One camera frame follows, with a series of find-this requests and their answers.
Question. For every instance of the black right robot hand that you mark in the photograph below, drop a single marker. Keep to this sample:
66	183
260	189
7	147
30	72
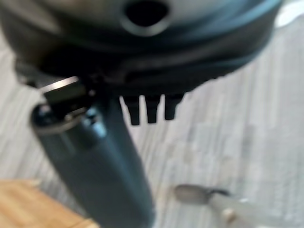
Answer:
99	154

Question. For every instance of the light wooden furniture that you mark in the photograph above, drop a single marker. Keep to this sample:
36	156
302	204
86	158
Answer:
33	206

